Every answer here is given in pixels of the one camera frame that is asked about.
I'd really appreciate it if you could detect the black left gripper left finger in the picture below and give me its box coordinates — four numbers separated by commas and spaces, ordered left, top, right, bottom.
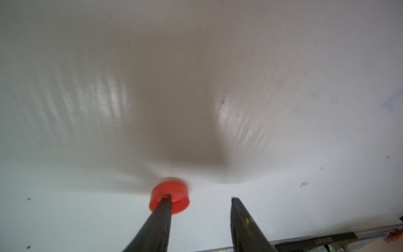
123, 196, 173, 252

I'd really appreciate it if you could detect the red cap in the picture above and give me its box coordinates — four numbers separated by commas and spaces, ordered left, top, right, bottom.
149, 178, 190, 215

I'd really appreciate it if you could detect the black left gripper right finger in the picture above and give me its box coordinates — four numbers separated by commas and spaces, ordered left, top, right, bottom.
230, 197, 277, 252

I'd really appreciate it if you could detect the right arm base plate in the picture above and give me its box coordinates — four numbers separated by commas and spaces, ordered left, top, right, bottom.
275, 232, 358, 252

